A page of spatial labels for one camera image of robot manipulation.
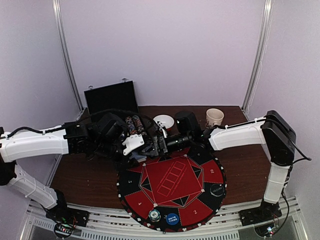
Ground round red black poker mat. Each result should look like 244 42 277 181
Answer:
116 146 227 233

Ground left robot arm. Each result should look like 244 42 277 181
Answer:
0 112 145 222

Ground blue small blind button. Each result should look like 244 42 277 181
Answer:
165 213 180 226

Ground white bowl orange outside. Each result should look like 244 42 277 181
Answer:
153 114 175 131

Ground chip row in case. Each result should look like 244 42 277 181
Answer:
125 116 138 135
132 115 147 136

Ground right aluminium frame post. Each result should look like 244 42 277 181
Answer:
242 0 274 116

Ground stack of poker chips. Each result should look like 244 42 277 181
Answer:
148 209 161 223

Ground black poker chip case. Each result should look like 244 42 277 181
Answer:
84 80 146 130

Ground blue backed card deck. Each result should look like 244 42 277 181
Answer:
129 151 147 163

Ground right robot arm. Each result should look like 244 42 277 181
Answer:
156 110 297 221

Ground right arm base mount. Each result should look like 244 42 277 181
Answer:
239 207 282 238

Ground aluminium frame post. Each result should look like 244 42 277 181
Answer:
52 0 85 113
242 0 274 116

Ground left aluminium frame post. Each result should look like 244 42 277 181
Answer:
52 0 85 113

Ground cream ceramic mug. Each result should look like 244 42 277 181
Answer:
205 108 225 129

